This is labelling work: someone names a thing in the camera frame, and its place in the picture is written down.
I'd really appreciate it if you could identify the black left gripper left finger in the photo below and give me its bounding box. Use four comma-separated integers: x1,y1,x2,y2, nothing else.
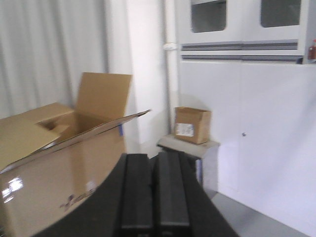
36,154,153,237

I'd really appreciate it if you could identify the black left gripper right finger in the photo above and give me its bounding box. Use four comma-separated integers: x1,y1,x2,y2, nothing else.
153,152,238,237

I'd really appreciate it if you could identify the grey small table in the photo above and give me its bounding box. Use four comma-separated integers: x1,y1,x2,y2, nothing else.
157,134,220,192

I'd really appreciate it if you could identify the small cardboard box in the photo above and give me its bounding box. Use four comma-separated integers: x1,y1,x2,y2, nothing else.
174,107,212,145

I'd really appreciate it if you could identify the large open cardboard box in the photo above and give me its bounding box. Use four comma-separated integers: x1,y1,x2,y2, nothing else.
0,72,140,237

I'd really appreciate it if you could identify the grey curtain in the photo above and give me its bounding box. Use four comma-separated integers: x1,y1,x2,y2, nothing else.
0,0,132,118

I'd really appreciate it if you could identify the red bottle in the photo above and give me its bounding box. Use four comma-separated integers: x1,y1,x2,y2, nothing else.
308,39,316,60

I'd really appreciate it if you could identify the white wall cabinet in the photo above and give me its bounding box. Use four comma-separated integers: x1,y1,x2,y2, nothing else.
176,0,316,64

